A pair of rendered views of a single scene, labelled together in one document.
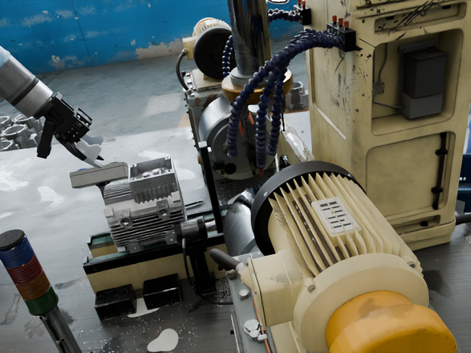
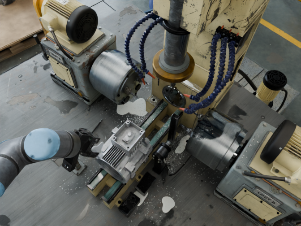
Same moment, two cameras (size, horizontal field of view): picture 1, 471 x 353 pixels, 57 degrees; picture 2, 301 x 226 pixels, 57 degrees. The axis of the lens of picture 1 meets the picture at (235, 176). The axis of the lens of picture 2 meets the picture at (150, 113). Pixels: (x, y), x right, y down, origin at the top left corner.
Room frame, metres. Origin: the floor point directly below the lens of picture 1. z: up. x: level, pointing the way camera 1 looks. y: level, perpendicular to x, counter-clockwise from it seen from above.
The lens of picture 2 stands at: (0.61, 0.58, 2.22)
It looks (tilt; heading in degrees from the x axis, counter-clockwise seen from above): 58 degrees down; 310
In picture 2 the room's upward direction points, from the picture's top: 3 degrees clockwise
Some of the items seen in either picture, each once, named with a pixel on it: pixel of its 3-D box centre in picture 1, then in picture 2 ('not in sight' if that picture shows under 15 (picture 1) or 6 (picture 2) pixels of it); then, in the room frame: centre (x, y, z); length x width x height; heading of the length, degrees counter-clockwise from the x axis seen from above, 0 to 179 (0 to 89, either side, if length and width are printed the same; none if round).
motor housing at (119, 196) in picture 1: (148, 210); (123, 153); (1.02, 0.26, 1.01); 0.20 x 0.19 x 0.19; 96
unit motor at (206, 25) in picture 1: (210, 76); (65, 36); (1.68, 0.03, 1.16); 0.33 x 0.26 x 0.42; 5
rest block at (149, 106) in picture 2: not in sight; (153, 105); (1.16, -0.11, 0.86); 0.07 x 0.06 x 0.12; 5
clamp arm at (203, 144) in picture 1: (211, 190); (172, 130); (0.90, 0.06, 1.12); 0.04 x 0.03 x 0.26; 95
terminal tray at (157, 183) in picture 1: (153, 179); (128, 138); (1.03, 0.22, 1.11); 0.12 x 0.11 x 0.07; 96
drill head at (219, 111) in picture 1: (234, 129); (111, 72); (1.40, -0.02, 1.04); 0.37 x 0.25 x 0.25; 5
